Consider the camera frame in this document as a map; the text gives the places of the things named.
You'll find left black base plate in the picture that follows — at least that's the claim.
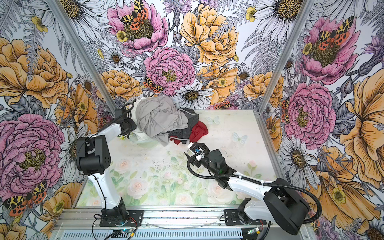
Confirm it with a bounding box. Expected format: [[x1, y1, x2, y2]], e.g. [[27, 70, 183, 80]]
[[99, 209, 144, 227]]

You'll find dark grey cloth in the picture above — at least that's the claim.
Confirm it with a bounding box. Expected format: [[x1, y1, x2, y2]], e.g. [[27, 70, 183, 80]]
[[168, 109, 199, 142]]

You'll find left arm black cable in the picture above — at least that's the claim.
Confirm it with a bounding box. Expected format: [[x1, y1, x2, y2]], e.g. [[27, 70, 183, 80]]
[[118, 102, 136, 121]]

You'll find aluminium corner post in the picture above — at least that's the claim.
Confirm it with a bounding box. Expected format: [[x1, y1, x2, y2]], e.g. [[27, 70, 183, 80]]
[[257, 0, 316, 114], [47, 1, 118, 116]]

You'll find red cloth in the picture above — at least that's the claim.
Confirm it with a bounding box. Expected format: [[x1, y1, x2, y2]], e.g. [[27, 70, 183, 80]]
[[170, 121, 209, 145]]

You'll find right aluminium corner post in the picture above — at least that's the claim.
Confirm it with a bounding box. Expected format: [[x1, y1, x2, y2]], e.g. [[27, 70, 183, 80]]
[[257, 0, 316, 114]]

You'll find left aluminium corner post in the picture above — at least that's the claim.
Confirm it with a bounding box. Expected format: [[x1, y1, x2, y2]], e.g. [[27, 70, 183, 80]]
[[47, 1, 118, 116]]

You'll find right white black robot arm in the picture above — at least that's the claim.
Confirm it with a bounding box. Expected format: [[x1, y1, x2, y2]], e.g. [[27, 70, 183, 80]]
[[185, 143, 310, 235]]

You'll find white cloth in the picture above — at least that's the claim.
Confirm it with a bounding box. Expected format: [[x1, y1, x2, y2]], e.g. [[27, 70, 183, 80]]
[[132, 118, 154, 143]]

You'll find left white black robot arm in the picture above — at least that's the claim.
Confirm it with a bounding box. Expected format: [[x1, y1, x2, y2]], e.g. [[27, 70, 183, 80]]
[[76, 104, 138, 227]]

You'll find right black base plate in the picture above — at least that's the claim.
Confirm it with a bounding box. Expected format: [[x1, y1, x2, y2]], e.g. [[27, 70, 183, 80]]
[[224, 209, 267, 226]]

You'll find aluminium front rail frame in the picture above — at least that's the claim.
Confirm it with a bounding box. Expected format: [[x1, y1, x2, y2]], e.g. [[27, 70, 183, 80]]
[[50, 205, 316, 240]]

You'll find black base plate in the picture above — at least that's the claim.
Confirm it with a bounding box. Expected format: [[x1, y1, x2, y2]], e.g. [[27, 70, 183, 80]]
[[224, 209, 267, 226], [99, 209, 144, 227]]

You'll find right small circuit board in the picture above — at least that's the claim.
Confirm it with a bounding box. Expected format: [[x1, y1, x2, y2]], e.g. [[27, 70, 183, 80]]
[[247, 227, 261, 235]]

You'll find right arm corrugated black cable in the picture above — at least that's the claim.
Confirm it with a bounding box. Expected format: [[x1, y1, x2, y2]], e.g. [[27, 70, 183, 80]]
[[186, 153, 323, 225]]

